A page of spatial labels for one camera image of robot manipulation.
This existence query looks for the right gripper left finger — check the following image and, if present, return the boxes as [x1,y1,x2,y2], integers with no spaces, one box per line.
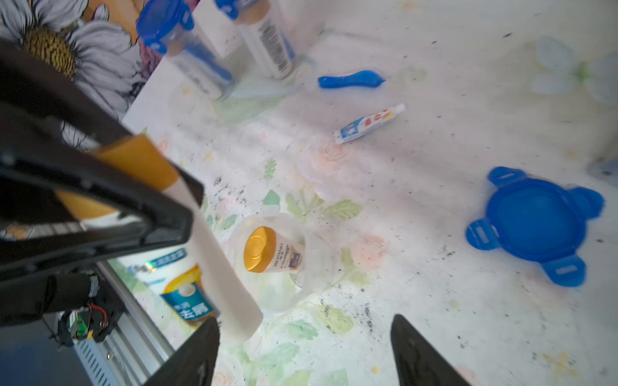
[144,318,220,386]

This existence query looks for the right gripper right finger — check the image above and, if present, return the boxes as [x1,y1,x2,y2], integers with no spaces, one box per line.
[390,315,470,386]

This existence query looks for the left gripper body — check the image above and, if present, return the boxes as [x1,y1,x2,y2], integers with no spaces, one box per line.
[1,44,194,326]

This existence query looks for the white gold tube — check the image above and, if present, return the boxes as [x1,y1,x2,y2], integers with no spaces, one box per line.
[55,134,264,341]
[243,226,305,273]

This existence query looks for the clear plastic cup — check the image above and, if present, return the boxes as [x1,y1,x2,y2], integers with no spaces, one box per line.
[162,23,235,100]
[233,0,295,80]
[227,213,339,314]

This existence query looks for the blue lid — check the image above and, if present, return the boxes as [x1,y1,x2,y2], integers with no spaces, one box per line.
[215,0,258,21]
[136,0,195,55]
[465,167,605,287]

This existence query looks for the small toothpaste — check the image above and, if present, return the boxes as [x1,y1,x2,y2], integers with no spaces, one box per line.
[333,104,407,145]

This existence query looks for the blue toothbrush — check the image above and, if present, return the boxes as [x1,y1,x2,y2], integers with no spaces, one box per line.
[317,70,386,89]

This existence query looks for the aluminium front rail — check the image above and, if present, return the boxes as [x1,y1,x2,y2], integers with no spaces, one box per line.
[74,262,175,385]

